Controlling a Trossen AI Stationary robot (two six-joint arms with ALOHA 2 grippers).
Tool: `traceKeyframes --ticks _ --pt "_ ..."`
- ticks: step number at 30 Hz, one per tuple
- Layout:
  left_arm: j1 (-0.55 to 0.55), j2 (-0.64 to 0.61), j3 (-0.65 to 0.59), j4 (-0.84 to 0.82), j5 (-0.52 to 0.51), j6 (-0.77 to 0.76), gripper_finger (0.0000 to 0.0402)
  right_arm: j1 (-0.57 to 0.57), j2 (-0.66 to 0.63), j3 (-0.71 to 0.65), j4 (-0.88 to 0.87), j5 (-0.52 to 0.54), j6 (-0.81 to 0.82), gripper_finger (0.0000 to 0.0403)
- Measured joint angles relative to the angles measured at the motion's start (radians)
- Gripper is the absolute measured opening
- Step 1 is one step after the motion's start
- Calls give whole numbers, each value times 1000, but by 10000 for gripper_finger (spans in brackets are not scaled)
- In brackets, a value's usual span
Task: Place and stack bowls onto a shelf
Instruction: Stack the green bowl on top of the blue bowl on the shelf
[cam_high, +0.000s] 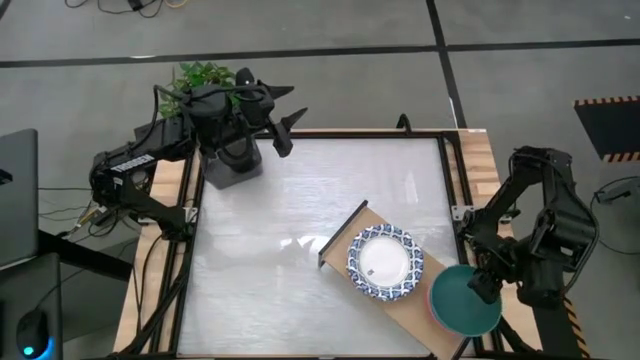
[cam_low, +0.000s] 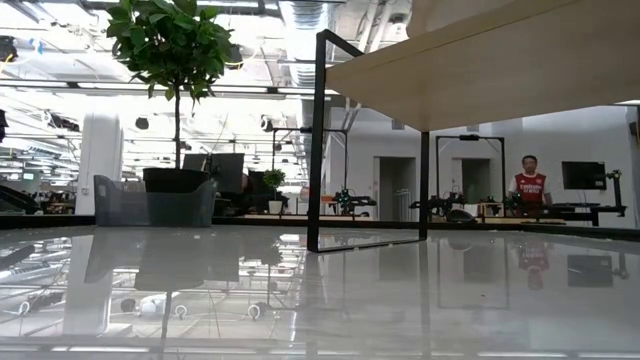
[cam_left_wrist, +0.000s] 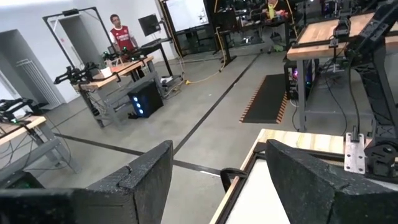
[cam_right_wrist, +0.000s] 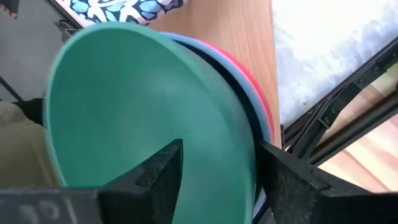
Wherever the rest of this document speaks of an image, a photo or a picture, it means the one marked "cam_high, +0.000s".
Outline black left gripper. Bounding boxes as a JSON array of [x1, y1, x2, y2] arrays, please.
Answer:
[[234, 67, 309, 159]]

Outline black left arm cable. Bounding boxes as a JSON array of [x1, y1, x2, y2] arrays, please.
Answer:
[[151, 82, 264, 136]]

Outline grey plant pot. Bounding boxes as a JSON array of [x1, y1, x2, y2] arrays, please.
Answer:
[[199, 139, 265, 191]]

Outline black fan box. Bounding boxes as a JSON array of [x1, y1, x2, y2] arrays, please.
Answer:
[[133, 119, 169, 149]]

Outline black mouse with blue light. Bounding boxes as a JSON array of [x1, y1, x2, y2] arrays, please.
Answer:
[[15, 308, 54, 360]]

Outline floor cables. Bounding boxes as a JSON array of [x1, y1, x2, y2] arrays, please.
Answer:
[[64, 0, 190, 19]]

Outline black hazard striped floor mat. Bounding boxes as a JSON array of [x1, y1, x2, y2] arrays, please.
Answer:
[[573, 95, 640, 164], [528, 287, 592, 360]]

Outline cable bundle beside table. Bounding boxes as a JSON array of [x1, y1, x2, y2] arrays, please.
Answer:
[[38, 184, 146, 241]]

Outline black desk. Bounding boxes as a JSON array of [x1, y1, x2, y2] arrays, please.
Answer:
[[0, 252, 64, 360]]

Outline wooden table side board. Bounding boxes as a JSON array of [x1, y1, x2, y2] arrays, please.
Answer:
[[447, 128, 544, 351], [113, 159, 201, 354]]

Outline black metal table frame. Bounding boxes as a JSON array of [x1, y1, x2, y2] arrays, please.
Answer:
[[107, 128, 539, 360]]

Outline blue patterned paper plate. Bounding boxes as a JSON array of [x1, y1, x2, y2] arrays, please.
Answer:
[[346, 223, 425, 302]]

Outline grey floor device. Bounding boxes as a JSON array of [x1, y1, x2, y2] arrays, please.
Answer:
[[594, 178, 640, 205]]

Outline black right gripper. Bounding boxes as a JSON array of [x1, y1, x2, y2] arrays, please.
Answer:
[[467, 249, 556, 309]]

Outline green bowl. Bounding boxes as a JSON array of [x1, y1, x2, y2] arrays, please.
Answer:
[[430, 263, 503, 336]]

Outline black floor cable loop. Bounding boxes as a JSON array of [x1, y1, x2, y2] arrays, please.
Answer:
[[588, 174, 640, 257]]

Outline black desk leg bar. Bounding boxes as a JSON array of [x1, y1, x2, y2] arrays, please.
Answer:
[[37, 229, 134, 281]]

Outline wooden shelf with black legs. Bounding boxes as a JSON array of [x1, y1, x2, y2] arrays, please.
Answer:
[[317, 199, 496, 360]]

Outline grey laptop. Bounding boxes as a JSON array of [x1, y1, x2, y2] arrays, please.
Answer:
[[0, 128, 40, 269]]

